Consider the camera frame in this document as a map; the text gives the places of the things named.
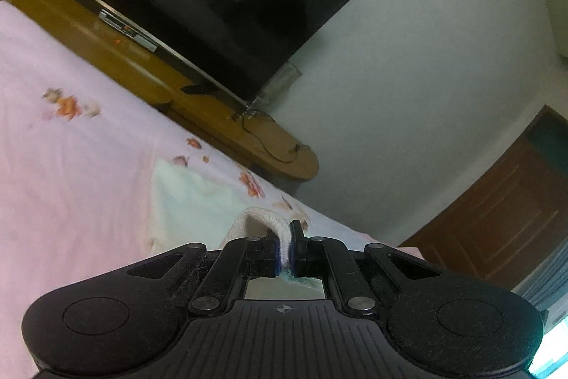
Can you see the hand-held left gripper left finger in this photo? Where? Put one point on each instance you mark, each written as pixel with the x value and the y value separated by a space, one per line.
pixel 262 257

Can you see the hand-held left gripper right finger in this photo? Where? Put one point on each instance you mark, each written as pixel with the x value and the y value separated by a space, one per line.
pixel 304 257

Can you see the white knitted sweater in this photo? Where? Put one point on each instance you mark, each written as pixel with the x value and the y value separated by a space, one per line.
pixel 191 206

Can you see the tall clear glass vase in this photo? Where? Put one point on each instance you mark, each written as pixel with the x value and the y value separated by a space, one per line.
pixel 280 83

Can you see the brown wooden door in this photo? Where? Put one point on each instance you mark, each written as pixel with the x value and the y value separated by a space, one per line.
pixel 501 210

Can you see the pink floral bedsheet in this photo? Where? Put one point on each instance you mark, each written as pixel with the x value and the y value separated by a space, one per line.
pixel 66 166

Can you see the wooden television cabinet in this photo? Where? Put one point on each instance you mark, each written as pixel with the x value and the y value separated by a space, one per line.
pixel 133 63

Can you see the grey blue curtain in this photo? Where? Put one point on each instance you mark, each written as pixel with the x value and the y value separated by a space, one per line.
pixel 548 272

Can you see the silver set-top box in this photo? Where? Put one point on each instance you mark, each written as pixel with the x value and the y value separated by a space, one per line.
pixel 126 30

